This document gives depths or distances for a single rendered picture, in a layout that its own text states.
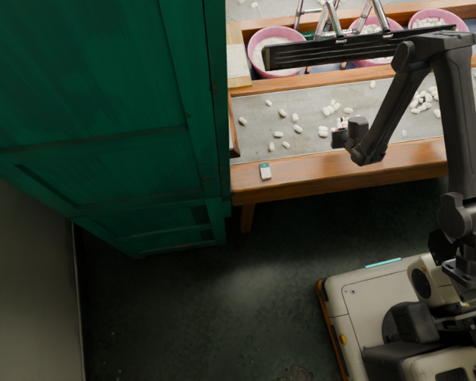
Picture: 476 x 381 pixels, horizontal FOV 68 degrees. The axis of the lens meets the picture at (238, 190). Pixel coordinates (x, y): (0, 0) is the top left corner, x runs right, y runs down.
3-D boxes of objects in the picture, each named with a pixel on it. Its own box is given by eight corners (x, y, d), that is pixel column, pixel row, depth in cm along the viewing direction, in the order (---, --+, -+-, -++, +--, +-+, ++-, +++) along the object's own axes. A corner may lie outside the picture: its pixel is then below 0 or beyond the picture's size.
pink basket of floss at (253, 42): (316, 61, 160) (322, 46, 151) (282, 100, 152) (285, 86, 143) (270, 32, 165) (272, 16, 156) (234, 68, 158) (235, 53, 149)
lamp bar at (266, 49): (448, 50, 116) (462, 33, 110) (264, 72, 113) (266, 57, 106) (440, 32, 119) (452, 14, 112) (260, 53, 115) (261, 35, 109)
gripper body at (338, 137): (331, 130, 123) (338, 137, 117) (359, 126, 124) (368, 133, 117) (330, 147, 126) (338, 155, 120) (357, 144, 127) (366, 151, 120)
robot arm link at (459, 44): (437, 19, 66) (483, 10, 68) (393, 42, 80) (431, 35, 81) (468, 243, 72) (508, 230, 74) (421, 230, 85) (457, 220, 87)
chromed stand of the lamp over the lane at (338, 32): (352, 113, 150) (397, 32, 108) (306, 119, 149) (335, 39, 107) (341, 76, 157) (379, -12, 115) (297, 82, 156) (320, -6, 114)
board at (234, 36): (251, 86, 144) (251, 85, 143) (215, 91, 143) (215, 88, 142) (239, 25, 155) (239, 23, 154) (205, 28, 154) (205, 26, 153)
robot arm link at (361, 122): (357, 165, 109) (382, 159, 110) (359, 130, 103) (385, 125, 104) (338, 152, 119) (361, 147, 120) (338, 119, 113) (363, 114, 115)
